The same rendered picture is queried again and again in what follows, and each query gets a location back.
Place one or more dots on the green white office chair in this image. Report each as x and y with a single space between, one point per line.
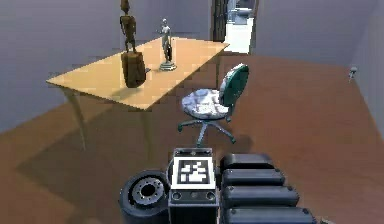
213 100

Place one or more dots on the light wooden table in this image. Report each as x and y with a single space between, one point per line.
110 78

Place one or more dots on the brown wooden figure statue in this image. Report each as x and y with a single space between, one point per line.
132 63

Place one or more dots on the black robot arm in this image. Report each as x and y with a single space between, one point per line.
253 186

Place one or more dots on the dark wooden room door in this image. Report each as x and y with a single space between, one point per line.
219 20

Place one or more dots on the small grey wall fixture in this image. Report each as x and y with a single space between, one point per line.
352 72

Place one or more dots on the grey metal figure statue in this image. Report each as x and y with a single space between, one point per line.
166 46

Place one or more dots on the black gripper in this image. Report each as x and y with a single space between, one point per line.
145 196

